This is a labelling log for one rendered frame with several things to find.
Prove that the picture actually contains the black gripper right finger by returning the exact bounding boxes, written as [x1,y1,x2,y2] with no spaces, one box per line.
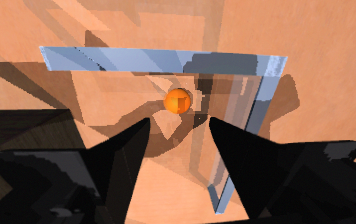
[209,117,356,219]

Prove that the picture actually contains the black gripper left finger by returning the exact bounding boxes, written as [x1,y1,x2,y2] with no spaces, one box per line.
[0,118,151,224]

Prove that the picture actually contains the dark orange ball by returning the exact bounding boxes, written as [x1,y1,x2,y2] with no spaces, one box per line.
[177,89,191,114]

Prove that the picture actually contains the clear l-shaped low wall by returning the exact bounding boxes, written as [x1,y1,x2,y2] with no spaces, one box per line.
[39,46,288,214]

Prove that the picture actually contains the translucent orange ball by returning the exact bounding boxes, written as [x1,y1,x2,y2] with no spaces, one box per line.
[163,89,178,114]

